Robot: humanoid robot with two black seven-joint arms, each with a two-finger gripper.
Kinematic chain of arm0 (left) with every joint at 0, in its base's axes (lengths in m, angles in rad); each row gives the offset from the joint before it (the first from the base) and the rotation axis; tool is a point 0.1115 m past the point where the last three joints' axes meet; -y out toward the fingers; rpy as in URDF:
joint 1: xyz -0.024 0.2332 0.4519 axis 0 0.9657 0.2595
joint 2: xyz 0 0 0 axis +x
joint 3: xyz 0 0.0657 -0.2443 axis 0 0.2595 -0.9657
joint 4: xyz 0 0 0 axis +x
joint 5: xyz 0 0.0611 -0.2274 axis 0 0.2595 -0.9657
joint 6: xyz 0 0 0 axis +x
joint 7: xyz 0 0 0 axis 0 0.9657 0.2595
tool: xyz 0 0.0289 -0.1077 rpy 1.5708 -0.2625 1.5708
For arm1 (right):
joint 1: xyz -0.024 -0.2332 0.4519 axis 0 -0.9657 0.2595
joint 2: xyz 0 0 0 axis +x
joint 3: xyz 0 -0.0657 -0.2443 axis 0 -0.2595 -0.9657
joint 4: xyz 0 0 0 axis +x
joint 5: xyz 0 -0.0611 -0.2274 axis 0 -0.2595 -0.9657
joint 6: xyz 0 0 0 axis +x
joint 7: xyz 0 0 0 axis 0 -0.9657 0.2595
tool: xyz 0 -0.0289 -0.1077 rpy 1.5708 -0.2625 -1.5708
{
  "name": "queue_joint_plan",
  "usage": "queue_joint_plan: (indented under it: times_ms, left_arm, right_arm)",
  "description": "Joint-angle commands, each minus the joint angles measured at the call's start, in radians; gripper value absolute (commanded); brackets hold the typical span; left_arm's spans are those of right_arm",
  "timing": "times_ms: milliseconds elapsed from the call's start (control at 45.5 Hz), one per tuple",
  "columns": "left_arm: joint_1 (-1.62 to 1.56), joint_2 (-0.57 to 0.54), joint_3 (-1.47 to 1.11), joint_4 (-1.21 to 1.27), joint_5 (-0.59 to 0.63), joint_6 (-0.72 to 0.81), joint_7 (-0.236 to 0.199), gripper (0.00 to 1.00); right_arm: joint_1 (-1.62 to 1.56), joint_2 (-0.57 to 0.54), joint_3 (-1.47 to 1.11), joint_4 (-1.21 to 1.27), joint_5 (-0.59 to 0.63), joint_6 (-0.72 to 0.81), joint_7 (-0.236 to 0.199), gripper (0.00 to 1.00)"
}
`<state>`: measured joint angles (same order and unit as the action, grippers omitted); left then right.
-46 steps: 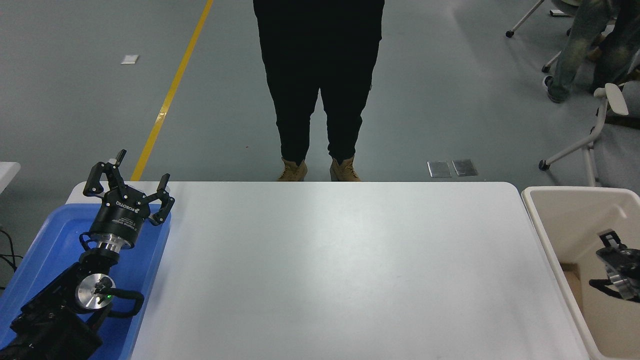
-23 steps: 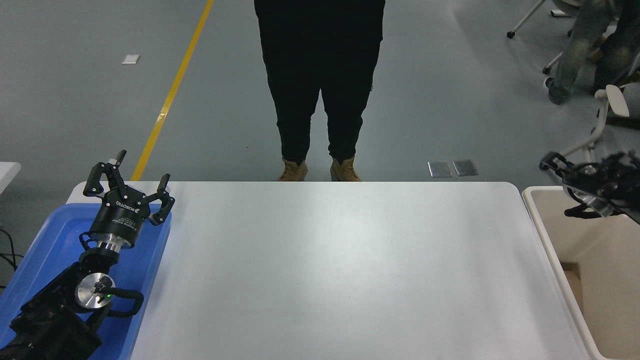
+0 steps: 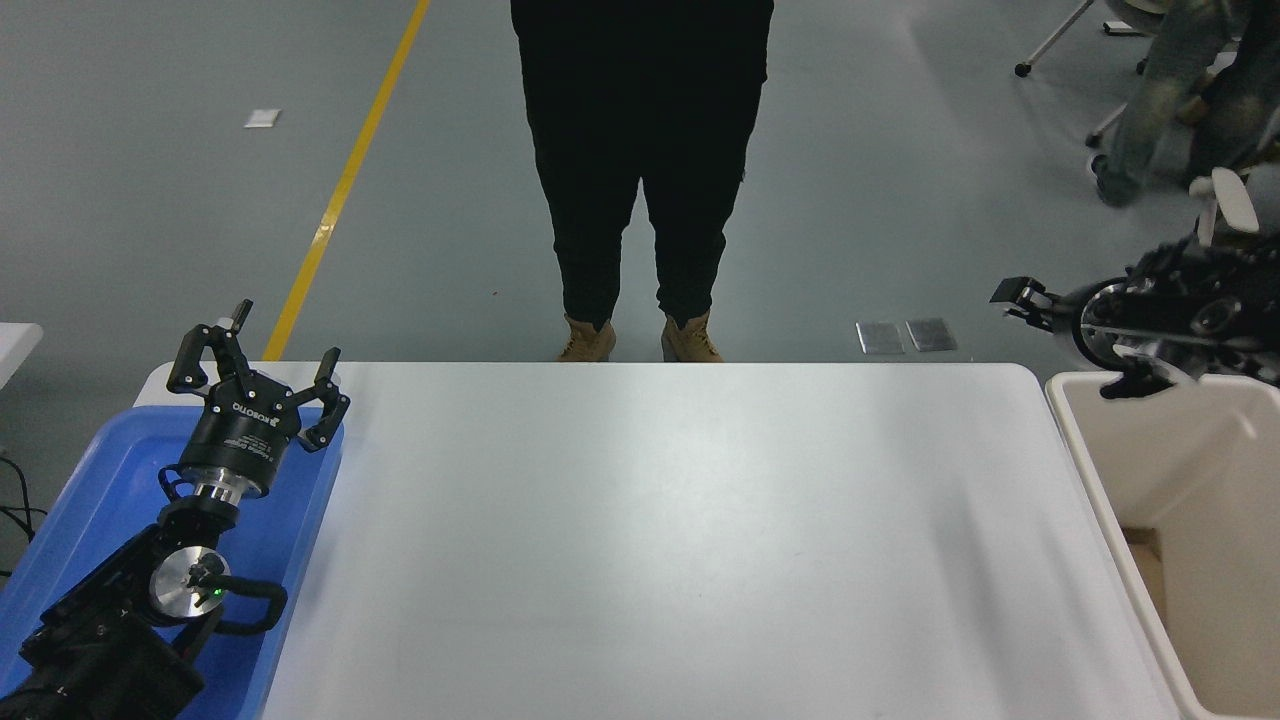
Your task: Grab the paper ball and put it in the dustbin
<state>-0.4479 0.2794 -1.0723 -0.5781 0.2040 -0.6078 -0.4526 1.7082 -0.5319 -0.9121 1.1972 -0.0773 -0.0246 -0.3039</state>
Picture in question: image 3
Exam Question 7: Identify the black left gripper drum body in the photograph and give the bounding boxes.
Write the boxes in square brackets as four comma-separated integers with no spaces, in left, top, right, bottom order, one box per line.
[178,370,303,498]

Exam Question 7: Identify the blue plastic tray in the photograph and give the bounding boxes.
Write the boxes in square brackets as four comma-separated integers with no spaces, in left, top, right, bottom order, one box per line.
[0,405,344,720]

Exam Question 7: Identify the seated person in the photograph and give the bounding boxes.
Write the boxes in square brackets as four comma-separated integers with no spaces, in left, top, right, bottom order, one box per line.
[1088,0,1280,209]

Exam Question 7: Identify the white wheeled chair base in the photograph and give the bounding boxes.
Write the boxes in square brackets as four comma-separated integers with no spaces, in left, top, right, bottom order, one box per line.
[1014,0,1151,148]

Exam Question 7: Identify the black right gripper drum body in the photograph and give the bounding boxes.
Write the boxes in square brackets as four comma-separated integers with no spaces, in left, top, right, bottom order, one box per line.
[1070,278,1134,371]

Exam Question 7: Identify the white chair with armrest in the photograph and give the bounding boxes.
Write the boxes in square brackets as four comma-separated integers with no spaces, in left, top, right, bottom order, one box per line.
[1188,165,1280,246]

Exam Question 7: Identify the large pale bin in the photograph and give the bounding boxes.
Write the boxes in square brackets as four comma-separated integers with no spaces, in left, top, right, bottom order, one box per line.
[1043,372,1280,720]

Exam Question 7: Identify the black floor cables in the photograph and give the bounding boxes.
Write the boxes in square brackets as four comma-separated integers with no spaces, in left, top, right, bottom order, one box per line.
[0,455,48,581]

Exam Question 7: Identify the small white side table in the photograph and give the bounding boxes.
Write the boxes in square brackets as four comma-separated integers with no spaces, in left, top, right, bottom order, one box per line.
[0,323,44,386]

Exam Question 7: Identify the standing person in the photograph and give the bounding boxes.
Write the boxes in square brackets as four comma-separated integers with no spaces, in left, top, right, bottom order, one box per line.
[510,0,776,365]

